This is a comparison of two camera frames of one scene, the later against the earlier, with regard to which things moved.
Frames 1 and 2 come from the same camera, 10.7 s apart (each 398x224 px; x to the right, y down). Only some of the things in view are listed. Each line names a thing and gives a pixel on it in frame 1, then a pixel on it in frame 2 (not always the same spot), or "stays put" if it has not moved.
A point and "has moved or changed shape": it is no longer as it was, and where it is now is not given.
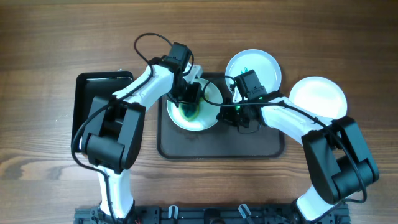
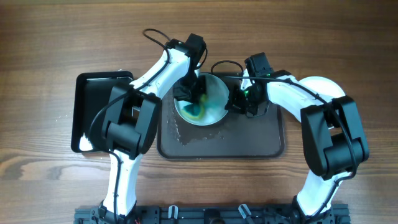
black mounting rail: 224,214 stays put
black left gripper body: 183,92 stays put
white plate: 266,67 has moved or changed shape
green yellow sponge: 189,111 has moved or changed shape
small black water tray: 89,84 stays put
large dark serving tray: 219,140 stays put
